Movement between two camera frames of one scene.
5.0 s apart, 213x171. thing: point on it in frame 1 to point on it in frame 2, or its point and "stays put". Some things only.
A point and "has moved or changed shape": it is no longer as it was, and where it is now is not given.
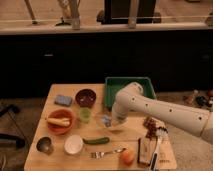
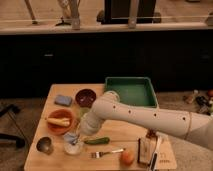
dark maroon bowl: (85, 97) stays put
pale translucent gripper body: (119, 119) to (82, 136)
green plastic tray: (112, 84) stays put
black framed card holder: (145, 150) stays put
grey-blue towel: (106, 119) has moved or changed shape
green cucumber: (96, 141) stays put
